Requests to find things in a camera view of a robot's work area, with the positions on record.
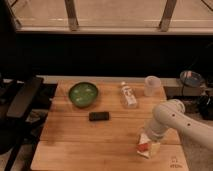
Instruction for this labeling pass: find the red pepper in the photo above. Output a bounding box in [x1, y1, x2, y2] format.
[137, 143, 149, 152]

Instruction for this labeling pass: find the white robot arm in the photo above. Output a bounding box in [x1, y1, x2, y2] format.
[144, 99, 213, 151]

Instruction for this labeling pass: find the green ceramic bowl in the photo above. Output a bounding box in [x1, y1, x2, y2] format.
[68, 82, 99, 108]

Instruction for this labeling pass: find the clear plastic bottle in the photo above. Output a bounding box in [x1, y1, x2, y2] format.
[121, 82, 137, 108]

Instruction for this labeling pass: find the translucent plastic cup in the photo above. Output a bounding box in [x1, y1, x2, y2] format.
[144, 76, 161, 97]

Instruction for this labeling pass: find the black rectangular block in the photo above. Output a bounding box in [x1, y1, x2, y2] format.
[89, 112, 109, 121]

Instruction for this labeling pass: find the round dark dish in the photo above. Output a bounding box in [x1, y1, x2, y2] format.
[180, 70, 204, 87]

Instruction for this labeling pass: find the black office chair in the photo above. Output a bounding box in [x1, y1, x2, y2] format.
[0, 77, 47, 171]

